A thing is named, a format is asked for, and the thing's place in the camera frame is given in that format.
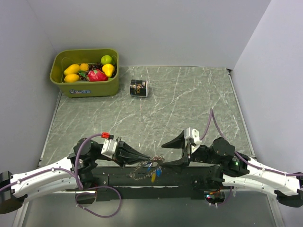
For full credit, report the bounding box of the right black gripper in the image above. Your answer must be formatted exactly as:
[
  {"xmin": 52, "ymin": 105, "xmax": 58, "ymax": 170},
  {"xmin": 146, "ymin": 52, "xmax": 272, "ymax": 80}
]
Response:
[{"xmin": 159, "ymin": 129, "xmax": 219, "ymax": 174}]

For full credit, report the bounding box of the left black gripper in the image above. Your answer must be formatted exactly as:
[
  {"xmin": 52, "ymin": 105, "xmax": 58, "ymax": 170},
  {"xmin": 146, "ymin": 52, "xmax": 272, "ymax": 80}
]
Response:
[{"xmin": 93, "ymin": 136, "xmax": 150, "ymax": 168}]

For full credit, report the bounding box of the large silver keyring with rings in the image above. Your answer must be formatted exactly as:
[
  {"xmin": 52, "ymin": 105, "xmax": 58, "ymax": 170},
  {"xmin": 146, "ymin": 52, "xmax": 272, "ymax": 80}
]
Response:
[{"xmin": 129, "ymin": 154, "xmax": 165, "ymax": 183}]

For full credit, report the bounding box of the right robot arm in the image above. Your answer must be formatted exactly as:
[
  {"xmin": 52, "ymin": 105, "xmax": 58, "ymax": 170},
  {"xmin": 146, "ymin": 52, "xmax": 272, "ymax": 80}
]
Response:
[{"xmin": 162, "ymin": 128, "xmax": 303, "ymax": 208}]

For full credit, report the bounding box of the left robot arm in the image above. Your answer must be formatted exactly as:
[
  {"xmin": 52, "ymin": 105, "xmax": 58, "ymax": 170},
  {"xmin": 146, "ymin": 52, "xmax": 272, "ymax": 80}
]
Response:
[{"xmin": 0, "ymin": 133, "xmax": 151, "ymax": 214}]

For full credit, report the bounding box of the black paper cup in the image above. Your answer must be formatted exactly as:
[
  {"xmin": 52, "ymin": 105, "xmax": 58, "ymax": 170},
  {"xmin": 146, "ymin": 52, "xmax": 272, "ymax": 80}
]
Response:
[{"xmin": 129, "ymin": 79, "xmax": 149, "ymax": 97}]

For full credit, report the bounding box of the red dragon fruit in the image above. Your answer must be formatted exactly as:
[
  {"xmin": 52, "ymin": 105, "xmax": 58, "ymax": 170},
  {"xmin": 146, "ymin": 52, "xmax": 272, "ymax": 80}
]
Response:
[{"xmin": 88, "ymin": 69, "xmax": 108, "ymax": 82}]

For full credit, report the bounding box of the yellow pear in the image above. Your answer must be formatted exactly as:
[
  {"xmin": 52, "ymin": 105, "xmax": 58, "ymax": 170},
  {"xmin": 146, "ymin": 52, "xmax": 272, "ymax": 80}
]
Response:
[{"xmin": 102, "ymin": 63, "xmax": 115, "ymax": 78}]

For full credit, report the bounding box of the dark cherries bunch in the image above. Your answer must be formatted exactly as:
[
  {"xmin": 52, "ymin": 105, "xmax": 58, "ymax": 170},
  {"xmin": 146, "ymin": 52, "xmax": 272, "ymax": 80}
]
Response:
[{"xmin": 78, "ymin": 63, "xmax": 117, "ymax": 81}]

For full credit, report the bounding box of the yellow mango lower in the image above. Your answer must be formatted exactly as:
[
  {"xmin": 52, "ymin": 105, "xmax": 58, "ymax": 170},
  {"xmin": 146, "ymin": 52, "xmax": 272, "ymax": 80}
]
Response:
[{"xmin": 64, "ymin": 73, "xmax": 80, "ymax": 83}]

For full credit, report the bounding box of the yellow mango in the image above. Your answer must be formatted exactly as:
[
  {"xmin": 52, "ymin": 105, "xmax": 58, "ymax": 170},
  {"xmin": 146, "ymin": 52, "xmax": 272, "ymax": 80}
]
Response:
[
  {"xmin": 63, "ymin": 64, "xmax": 80, "ymax": 76},
  {"xmin": 64, "ymin": 73, "xmax": 80, "ymax": 83}
]

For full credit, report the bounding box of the small orange fruit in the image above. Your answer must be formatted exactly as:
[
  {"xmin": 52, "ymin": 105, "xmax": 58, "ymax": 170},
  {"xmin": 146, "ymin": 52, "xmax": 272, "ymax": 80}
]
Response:
[{"xmin": 80, "ymin": 63, "xmax": 89, "ymax": 71}]

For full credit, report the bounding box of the green lime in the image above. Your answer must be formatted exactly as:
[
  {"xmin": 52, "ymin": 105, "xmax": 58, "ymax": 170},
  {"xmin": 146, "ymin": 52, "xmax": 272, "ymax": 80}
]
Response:
[{"xmin": 101, "ymin": 55, "xmax": 113, "ymax": 65}]

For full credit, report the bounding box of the yellow mango upper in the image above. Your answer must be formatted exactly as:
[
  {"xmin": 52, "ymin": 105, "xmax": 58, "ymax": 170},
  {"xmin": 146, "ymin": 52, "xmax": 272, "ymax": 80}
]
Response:
[{"xmin": 63, "ymin": 64, "xmax": 80, "ymax": 76}]

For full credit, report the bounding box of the olive green plastic bin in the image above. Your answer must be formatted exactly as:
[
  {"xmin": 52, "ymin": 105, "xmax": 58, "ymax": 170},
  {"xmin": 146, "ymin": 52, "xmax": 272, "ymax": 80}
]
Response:
[{"xmin": 50, "ymin": 49, "xmax": 119, "ymax": 98}]

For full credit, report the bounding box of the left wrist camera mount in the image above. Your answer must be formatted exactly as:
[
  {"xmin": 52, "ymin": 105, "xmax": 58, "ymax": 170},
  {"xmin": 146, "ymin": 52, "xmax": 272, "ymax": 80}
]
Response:
[{"xmin": 101, "ymin": 132, "xmax": 118, "ymax": 157}]

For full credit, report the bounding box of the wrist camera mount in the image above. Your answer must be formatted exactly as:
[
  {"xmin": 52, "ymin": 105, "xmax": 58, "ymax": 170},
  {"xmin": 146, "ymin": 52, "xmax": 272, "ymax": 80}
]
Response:
[
  {"xmin": 101, "ymin": 132, "xmax": 118, "ymax": 157},
  {"xmin": 184, "ymin": 127, "xmax": 202, "ymax": 154}
]

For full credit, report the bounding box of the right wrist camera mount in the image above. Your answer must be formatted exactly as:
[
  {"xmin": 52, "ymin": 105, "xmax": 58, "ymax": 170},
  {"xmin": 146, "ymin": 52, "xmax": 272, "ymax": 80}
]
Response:
[{"xmin": 184, "ymin": 127, "xmax": 202, "ymax": 154}]

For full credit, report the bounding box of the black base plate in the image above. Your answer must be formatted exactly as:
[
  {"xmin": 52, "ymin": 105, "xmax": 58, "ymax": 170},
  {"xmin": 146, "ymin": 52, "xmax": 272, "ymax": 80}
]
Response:
[{"xmin": 83, "ymin": 166, "xmax": 229, "ymax": 201}]

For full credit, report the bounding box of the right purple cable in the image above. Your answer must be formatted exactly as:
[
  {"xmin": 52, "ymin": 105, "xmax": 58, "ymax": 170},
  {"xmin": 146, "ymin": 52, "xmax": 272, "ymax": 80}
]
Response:
[{"xmin": 200, "ymin": 108, "xmax": 303, "ymax": 206}]

